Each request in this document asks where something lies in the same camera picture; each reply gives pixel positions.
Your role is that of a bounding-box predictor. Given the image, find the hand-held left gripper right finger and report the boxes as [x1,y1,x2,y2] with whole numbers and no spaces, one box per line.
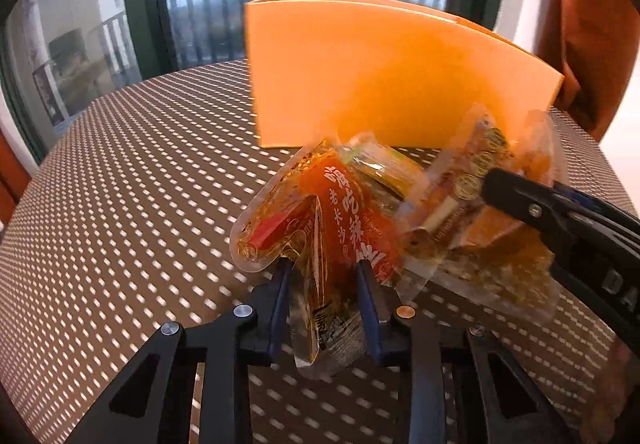
[355,260,581,444]

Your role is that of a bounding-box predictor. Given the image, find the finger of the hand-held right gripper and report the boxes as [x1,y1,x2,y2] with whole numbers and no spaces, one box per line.
[552,180,640,232]
[481,168,640,275]

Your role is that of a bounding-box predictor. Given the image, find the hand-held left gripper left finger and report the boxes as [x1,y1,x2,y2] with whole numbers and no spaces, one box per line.
[65,259,294,444]

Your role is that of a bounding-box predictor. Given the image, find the clear packet with orange snack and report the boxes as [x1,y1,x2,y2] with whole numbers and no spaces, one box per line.
[400,104,568,325]

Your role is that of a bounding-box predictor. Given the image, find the clear packet with red label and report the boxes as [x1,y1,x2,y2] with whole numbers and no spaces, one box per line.
[232,138,431,380]

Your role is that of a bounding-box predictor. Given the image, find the orange cardboard box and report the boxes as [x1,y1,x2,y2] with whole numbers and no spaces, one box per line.
[245,0,566,150]

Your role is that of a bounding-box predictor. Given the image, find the green and yellow snack packet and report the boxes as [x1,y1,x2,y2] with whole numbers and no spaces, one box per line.
[347,137,431,197]

